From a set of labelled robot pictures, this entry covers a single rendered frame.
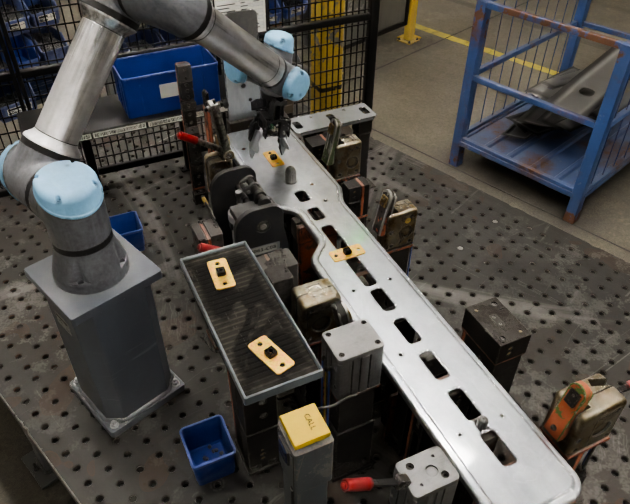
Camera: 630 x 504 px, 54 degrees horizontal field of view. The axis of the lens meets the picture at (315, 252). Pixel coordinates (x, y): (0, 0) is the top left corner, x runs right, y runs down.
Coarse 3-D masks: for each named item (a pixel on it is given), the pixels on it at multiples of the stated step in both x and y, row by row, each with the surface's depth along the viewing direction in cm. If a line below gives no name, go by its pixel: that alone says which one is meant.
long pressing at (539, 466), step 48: (240, 144) 188; (288, 144) 188; (288, 192) 169; (336, 192) 169; (336, 288) 140; (384, 288) 140; (384, 336) 129; (432, 336) 130; (432, 384) 120; (480, 384) 120; (432, 432) 112; (480, 432) 112; (528, 432) 112; (480, 480) 105; (528, 480) 105; (576, 480) 105
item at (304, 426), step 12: (300, 408) 97; (312, 408) 97; (288, 420) 95; (300, 420) 95; (312, 420) 95; (288, 432) 93; (300, 432) 93; (312, 432) 93; (324, 432) 93; (300, 444) 92
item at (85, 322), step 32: (128, 256) 133; (128, 288) 125; (64, 320) 129; (96, 320) 125; (128, 320) 131; (96, 352) 130; (128, 352) 136; (160, 352) 145; (96, 384) 138; (128, 384) 141; (160, 384) 149; (96, 416) 147; (128, 416) 146
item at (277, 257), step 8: (280, 248) 138; (288, 248) 139; (264, 256) 137; (272, 256) 137; (280, 256) 137; (288, 256) 137; (264, 264) 135; (272, 264) 135; (280, 264) 135; (288, 264) 135; (296, 264) 135; (296, 272) 136; (296, 280) 138
